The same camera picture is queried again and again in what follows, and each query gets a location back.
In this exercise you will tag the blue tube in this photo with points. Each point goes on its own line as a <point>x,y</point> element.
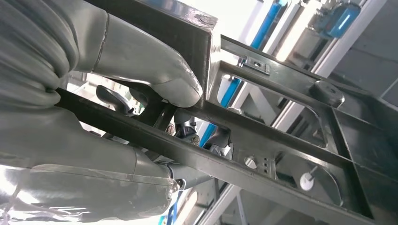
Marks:
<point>264,24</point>

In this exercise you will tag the blue box device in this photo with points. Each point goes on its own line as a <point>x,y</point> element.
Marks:
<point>340,20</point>

